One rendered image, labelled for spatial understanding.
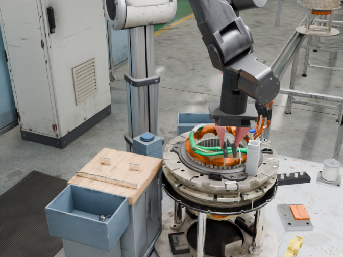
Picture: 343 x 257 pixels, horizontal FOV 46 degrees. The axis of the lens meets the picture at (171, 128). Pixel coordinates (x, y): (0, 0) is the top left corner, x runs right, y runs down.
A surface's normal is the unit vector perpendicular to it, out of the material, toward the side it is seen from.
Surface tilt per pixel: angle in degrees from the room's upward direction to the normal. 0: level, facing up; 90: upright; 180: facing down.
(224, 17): 70
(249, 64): 24
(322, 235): 0
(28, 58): 90
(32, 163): 0
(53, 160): 0
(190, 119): 90
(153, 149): 90
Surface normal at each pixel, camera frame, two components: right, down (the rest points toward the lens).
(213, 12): 0.33, 0.09
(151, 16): 0.46, 0.69
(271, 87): 0.50, 0.42
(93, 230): -0.36, 0.42
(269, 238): 0.00, -0.89
